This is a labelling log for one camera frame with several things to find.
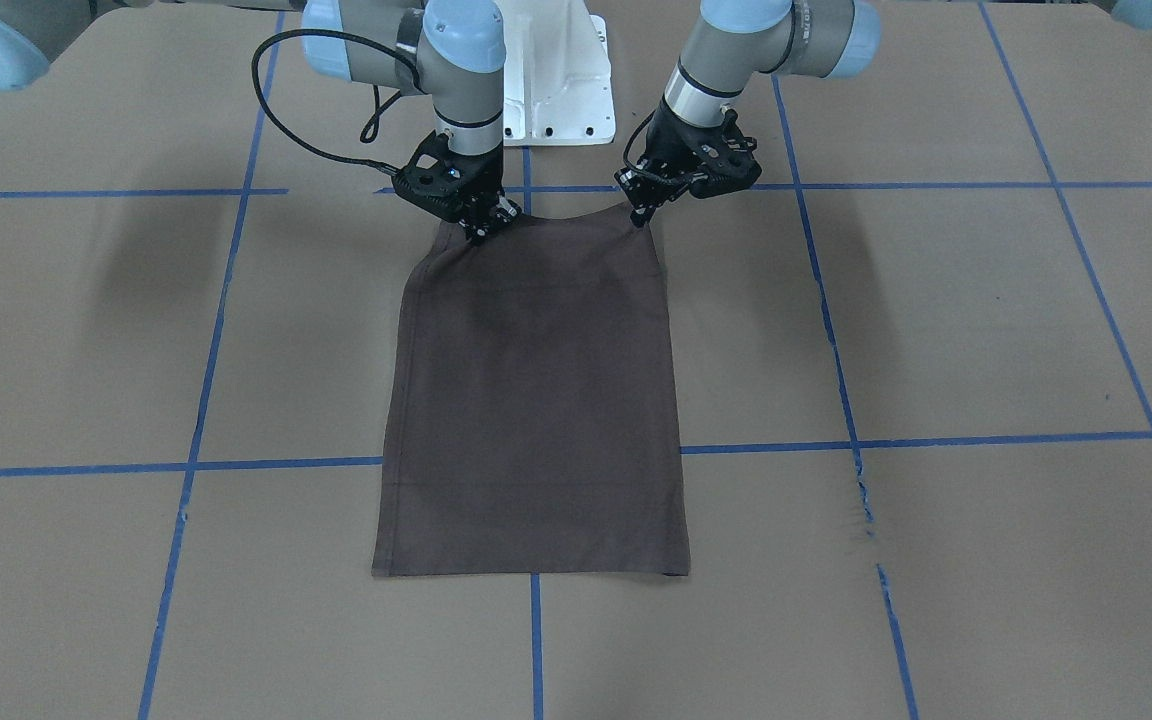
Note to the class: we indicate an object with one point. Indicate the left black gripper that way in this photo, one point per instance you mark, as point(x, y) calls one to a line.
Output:
point(674, 148)

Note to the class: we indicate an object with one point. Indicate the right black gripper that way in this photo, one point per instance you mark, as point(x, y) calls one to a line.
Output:
point(485, 183)

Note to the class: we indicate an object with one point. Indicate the dark brown t-shirt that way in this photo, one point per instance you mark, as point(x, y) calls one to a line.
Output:
point(533, 423)

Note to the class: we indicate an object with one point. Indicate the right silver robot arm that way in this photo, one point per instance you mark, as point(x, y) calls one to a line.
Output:
point(451, 51)

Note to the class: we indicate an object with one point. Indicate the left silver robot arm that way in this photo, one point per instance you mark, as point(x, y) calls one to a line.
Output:
point(774, 103)

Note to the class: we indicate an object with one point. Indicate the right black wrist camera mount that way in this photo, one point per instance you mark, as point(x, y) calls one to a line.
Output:
point(432, 181)

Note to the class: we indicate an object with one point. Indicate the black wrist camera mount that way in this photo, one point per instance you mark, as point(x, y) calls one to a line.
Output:
point(432, 181)
point(725, 155)

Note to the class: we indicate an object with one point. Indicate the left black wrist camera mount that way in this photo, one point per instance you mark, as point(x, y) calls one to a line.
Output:
point(725, 155)

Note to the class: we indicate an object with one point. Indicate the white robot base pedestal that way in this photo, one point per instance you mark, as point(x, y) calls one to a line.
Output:
point(558, 75)

